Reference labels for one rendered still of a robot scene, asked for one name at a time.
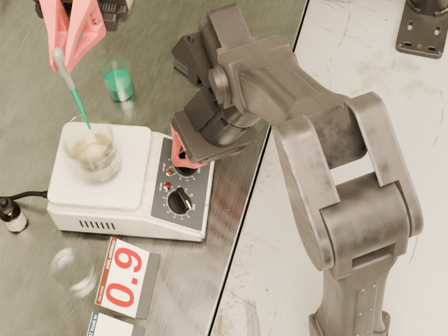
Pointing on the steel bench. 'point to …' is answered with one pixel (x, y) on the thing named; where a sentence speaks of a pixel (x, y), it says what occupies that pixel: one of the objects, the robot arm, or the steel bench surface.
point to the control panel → (188, 184)
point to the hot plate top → (72, 188)
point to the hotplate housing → (106, 221)
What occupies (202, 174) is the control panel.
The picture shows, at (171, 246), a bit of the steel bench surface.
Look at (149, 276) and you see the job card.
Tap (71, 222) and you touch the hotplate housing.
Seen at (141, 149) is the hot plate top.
